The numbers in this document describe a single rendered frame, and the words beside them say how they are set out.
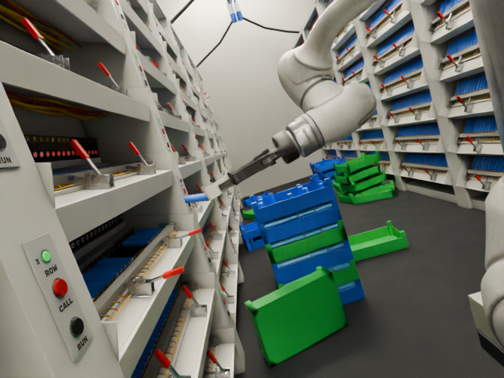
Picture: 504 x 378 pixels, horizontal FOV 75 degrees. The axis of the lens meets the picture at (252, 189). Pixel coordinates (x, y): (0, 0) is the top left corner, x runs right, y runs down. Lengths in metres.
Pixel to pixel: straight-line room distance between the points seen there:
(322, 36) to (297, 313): 0.81
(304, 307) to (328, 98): 0.67
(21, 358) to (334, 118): 0.65
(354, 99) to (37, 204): 0.62
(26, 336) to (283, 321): 0.86
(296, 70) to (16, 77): 0.57
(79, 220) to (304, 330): 0.86
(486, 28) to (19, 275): 0.49
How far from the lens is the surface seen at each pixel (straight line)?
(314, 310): 1.16
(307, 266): 1.26
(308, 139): 0.75
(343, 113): 0.76
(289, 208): 1.19
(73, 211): 0.45
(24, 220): 0.37
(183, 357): 0.77
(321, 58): 0.83
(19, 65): 0.50
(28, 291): 0.36
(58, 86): 0.56
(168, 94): 1.72
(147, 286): 0.60
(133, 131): 1.01
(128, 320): 0.54
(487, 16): 0.42
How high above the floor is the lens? 0.68
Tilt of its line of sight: 8 degrees down
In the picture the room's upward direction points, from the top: 18 degrees counter-clockwise
